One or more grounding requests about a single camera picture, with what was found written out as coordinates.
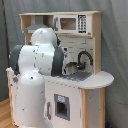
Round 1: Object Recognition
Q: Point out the grey range hood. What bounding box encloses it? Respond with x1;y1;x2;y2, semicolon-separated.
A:
24;15;53;33

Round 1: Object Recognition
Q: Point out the black toy faucet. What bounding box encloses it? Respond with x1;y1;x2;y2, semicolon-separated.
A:
77;51;93;71

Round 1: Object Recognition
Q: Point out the wooden toy kitchen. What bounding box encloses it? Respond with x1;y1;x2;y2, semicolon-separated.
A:
7;11;114;128

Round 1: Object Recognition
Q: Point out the grey toy sink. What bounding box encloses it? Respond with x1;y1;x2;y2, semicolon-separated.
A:
60;70;92;81

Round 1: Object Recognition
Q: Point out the toy microwave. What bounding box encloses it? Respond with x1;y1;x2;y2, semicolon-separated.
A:
54;14;92;34

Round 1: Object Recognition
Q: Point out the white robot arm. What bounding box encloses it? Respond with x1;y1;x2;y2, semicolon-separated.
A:
9;28;65;128

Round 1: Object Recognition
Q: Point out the small metal pot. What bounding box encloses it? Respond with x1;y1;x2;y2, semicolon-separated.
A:
64;62;78;75

